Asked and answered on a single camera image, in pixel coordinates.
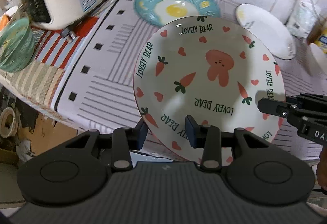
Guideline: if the small white plate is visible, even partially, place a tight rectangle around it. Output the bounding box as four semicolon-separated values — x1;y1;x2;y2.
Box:
235;4;297;60

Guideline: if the white plastic bag package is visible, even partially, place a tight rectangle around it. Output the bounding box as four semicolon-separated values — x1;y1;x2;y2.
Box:
286;0;320;39

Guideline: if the white cup below counter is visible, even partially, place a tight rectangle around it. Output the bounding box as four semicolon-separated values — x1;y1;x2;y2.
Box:
0;107;19;138

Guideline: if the green patterned bowl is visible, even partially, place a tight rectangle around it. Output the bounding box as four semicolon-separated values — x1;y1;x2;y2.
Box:
1;17;35;73

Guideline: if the red striped cloth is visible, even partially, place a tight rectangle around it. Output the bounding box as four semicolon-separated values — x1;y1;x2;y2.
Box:
1;17;98;114

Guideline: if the teal fried egg plate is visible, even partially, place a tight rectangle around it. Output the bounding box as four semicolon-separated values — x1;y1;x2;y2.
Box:
134;0;221;27

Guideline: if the yellow label oil bottle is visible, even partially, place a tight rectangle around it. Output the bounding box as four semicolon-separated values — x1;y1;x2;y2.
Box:
306;18;326;54

